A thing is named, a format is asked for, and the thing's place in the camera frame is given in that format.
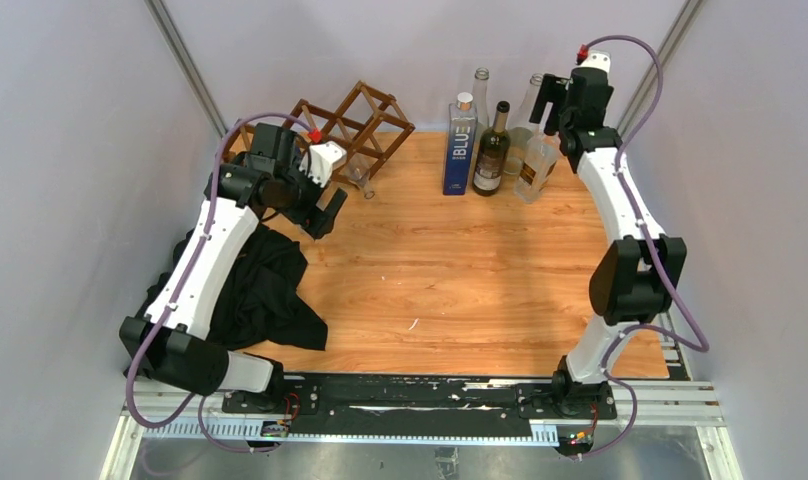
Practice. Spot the black cloth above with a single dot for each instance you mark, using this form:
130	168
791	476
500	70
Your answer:
259	301

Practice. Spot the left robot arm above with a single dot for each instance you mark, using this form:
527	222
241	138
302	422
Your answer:
169	342

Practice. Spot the dark green wine bottle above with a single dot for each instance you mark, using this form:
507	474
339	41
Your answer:
493	149

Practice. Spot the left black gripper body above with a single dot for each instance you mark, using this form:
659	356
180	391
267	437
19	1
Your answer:
301	196

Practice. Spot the clear bottle dark label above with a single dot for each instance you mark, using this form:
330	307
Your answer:
520	129
479	92

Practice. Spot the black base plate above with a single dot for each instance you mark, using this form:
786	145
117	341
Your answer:
388	405

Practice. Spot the brown wooden wine rack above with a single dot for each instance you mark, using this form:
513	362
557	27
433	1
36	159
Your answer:
367	121

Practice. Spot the blue glass bottle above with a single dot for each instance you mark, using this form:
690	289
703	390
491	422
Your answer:
461	129

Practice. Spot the clear bottle black cap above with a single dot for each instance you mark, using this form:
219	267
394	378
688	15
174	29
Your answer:
541	155

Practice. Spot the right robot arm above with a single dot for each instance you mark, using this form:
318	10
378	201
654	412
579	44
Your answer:
626	290

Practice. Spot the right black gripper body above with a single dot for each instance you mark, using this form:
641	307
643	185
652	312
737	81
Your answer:
564	121

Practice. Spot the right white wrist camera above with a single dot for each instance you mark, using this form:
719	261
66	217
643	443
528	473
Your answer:
587	57

